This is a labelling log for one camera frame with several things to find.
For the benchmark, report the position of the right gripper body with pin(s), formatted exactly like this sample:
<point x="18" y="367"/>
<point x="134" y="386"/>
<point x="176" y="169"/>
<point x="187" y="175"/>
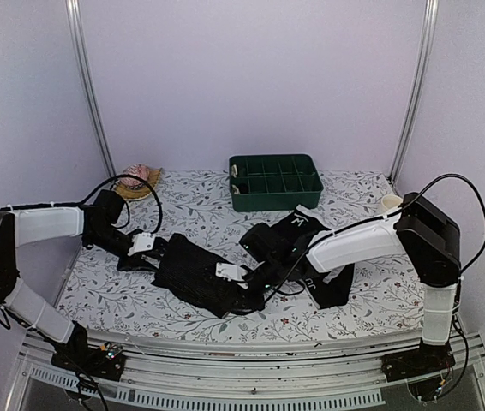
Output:
<point x="269" y="271"/>

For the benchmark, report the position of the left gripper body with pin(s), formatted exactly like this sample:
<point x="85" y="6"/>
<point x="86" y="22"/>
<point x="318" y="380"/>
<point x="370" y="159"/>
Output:
<point x="130" y="263"/>

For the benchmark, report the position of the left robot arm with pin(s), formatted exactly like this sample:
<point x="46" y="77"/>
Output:
<point x="25" y="228"/>

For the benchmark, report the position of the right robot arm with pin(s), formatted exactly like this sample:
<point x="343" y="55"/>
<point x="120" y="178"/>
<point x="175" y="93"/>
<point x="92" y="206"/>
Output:
<point x="417" y="229"/>

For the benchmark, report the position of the black white-banded underwear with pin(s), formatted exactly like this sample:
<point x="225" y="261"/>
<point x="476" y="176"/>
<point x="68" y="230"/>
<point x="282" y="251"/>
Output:
<point x="327" y="289"/>

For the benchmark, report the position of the pink patterned ball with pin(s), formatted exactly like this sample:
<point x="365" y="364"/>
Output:
<point x="134" y="176"/>

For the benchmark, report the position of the green divided storage box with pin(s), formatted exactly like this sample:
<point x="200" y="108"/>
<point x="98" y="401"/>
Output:
<point x="273" y="182"/>

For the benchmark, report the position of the cream cup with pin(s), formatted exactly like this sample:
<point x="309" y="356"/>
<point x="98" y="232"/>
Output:
<point x="389" y="202"/>

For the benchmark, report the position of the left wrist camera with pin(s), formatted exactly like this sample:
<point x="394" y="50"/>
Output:
<point x="141" y="242"/>

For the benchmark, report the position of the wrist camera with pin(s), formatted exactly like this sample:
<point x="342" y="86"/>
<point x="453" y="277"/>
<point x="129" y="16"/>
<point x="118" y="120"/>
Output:
<point x="141" y="242"/>
<point x="232" y="273"/>

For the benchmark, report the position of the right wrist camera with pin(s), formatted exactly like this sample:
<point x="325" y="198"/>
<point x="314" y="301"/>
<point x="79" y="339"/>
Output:
<point x="232" y="273"/>

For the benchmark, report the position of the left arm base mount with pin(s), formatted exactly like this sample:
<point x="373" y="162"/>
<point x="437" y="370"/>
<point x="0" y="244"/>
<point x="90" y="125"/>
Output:
<point x="95" y="362"/>

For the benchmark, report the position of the front aluminium rail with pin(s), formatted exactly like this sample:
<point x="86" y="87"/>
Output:
<point x="337" y="374"/>

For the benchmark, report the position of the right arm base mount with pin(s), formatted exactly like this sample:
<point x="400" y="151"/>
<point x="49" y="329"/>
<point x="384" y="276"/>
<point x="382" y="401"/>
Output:
<point x="417" y="362"/>

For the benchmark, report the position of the left aluminium frame post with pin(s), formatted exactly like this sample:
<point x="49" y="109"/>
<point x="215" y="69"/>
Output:
<point x="73" y="8"/>

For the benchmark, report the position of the aluminium frame post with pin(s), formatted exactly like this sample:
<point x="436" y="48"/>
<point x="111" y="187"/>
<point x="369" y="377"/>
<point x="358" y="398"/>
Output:
<point x="73" y="8"/>
<point x="424" y="51"/>

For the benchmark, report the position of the right aluminium frame post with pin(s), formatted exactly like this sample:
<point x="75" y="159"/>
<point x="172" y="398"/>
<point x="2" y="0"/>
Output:
<point x="424" y="51"/>

